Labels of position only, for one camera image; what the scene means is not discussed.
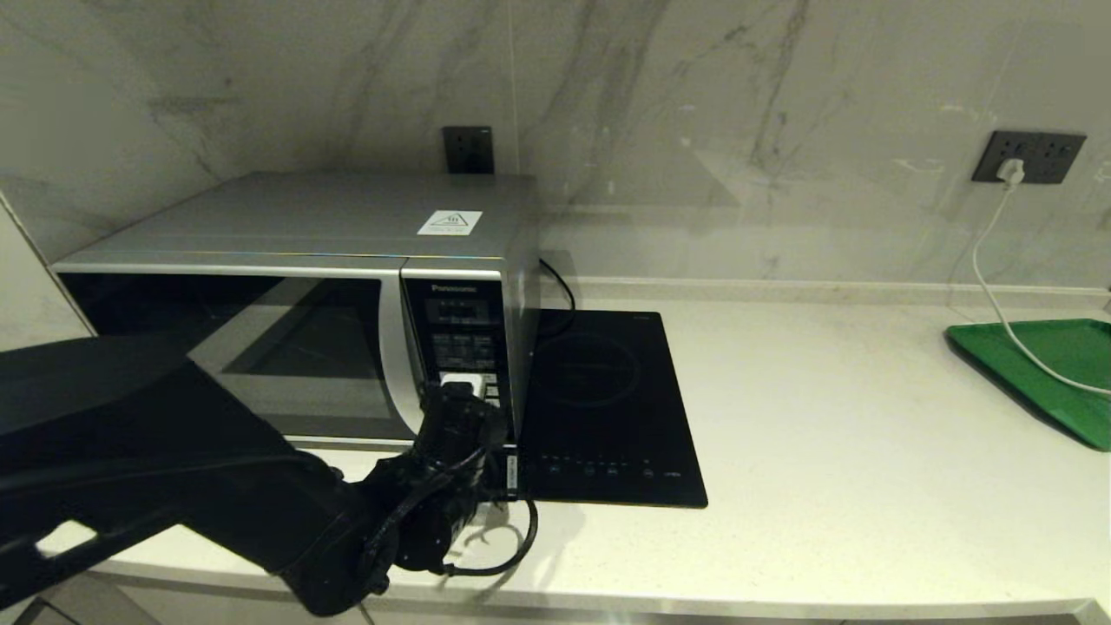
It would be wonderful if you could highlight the white warning sticker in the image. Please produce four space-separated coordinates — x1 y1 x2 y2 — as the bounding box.
417 209 483 236

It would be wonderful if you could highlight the silver black microwave door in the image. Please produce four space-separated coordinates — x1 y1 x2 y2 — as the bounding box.
52 265 439 448

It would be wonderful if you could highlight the silver Panasonic microwave oven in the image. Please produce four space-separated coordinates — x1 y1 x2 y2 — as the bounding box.
50 171 541 452

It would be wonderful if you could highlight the wide black wall socket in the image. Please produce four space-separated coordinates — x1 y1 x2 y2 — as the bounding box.
972 130 1088 185

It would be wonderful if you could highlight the grey base cabinet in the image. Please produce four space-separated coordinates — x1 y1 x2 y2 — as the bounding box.
0 569 1111 625

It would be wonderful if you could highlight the green plastic tray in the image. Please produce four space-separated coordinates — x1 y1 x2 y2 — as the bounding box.
946 319 1111 452

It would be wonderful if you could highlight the black induction cooktop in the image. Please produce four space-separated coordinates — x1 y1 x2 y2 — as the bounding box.
508 311 709 509

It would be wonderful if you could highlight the white power cable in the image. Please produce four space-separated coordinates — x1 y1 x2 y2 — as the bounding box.
970 185 1111 397

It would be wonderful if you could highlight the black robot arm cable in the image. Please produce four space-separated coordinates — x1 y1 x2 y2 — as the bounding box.
438 499 539 578

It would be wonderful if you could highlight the small black wall socket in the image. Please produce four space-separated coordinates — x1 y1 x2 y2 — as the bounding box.
443 126 495 174

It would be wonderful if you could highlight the black microwave control panel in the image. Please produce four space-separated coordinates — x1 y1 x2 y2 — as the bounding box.
399 269 515 435

